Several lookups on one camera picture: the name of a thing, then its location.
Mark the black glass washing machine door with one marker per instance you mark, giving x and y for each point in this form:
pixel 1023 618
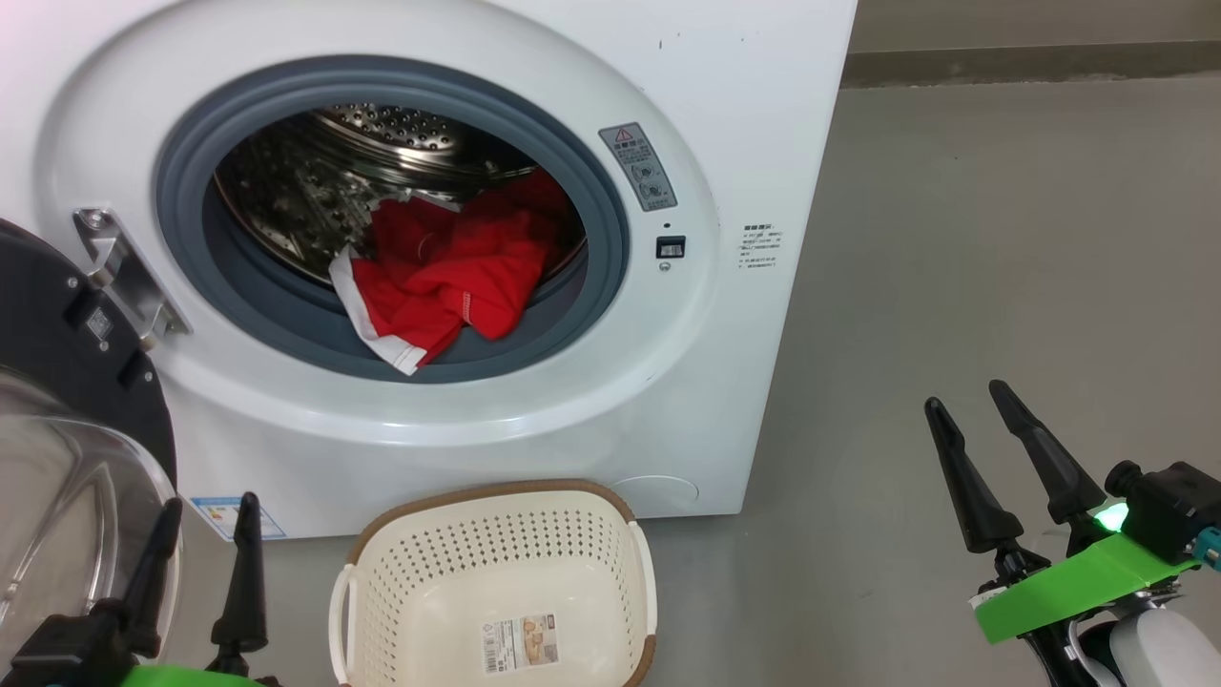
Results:
pixel 57 315

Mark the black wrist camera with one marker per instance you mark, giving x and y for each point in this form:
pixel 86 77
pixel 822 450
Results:
pixel 67 649
pixel 1173 506

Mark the red garment with white trim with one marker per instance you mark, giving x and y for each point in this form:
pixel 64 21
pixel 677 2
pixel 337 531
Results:
pixel 458 277

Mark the grey warning label sticker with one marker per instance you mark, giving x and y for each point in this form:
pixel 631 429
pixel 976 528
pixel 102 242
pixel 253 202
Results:
pixel 639 167

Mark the white front-load washing machine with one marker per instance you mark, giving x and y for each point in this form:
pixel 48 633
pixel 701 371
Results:
pixel 725 95

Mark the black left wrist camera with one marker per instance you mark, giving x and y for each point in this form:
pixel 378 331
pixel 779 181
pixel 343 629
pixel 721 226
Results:
pixel 67 649

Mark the basket product label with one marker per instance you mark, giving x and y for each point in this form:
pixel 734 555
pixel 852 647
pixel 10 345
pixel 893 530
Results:
pixel 520 644

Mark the blue energy label sticker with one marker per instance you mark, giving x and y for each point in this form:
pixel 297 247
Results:
pixel 234 520

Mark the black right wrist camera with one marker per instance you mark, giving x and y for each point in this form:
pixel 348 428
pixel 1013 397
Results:
pixel 1173 506

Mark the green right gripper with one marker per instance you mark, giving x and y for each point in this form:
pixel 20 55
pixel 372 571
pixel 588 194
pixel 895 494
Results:
pixel 1078 587

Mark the cream perforated laundry basket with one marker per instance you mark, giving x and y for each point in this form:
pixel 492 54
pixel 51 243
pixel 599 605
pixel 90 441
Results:
pixel 429 592

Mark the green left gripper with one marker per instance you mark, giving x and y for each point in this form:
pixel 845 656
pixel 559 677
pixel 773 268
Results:
pixel 191 678

